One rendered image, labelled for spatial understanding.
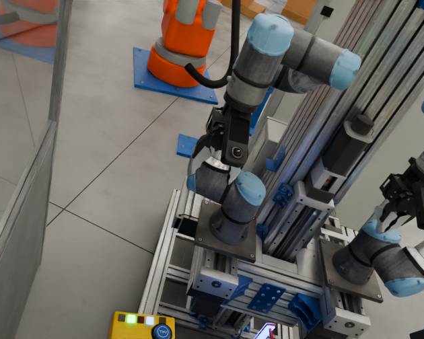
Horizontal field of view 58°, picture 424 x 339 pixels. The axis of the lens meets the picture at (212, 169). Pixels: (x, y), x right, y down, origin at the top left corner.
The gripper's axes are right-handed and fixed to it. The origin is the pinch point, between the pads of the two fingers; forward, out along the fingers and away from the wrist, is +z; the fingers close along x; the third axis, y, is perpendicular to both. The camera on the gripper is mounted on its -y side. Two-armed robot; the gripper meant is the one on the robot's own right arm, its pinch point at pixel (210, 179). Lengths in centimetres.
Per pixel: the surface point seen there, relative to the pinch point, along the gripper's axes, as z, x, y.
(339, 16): -17, -73, 128
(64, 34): 10, 46, 76
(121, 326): 40.9, 10.2, -13.6
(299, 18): 139, -325, 814
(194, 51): 102, -43, 337
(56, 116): 45, 45, 76
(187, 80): 134, -45, 331
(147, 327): 40.9, 3.8, -13.1
